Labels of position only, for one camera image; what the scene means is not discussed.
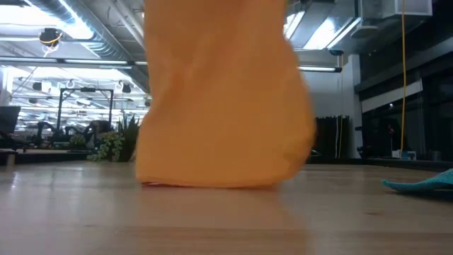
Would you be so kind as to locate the black curtain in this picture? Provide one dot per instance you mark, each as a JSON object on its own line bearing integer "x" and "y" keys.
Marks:
{"x": 332, "y": 136}

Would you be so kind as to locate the long ceiling light bar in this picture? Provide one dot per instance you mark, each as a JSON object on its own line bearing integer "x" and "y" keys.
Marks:
{"x": 88, "y": 62}

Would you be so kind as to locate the black ceiling camera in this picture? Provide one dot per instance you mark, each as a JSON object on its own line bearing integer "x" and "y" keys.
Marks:
{"x": 336, "y": 52}

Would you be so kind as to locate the teal microfiber towel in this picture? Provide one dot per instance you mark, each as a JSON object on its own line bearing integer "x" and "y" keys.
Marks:
{"x": 424, "y": 185}

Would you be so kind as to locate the orange microfiber towel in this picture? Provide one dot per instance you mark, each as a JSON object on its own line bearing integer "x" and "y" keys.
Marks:
{"x": 219, "y": 106}

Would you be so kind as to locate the green succulent plant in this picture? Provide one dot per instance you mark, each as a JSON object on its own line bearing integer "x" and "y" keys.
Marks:
{"x": 113, "y": 141}

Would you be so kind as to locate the black background robot arm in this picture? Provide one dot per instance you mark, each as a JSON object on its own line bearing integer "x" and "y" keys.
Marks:
{"x": 97, "y": 129}

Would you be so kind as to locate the black background monitor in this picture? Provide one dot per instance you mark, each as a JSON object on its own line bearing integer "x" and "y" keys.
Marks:
{"x": 8, "y": 120}

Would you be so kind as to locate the black background gantry frame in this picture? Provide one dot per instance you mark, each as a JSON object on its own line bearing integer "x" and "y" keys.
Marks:
{"x": 85, "y": 90}

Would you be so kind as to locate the background work table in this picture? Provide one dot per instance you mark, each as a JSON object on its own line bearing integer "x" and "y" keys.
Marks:
{"x": 42, "y": 156}

